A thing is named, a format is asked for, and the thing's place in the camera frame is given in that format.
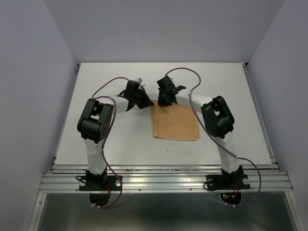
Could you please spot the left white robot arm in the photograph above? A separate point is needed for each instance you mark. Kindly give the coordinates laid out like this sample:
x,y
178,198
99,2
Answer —
x,y
97,119

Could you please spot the orange cloth napkin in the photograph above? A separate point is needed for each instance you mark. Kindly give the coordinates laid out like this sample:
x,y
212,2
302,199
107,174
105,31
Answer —
x,y
176,122

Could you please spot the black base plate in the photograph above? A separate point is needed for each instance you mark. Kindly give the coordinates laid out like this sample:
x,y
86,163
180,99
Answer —
x,y
111,184
224,182

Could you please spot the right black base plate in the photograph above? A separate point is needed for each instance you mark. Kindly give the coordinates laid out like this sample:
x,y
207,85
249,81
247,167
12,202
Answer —
x,y
224,182

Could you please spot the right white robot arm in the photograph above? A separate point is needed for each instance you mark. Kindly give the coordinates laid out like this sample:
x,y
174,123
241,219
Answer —
x,y
217,117

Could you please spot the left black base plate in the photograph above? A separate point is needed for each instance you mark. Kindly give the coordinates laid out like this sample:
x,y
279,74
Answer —
x,y
111,184

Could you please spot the aluminium frame rail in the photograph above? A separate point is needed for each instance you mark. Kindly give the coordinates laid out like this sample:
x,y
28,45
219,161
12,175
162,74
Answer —
x,y
156,179

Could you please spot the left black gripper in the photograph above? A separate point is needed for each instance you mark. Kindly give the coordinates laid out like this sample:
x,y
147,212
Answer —
x,y
146,102

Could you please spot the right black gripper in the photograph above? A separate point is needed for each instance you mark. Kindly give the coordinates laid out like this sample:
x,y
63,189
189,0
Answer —
x,y
160,102

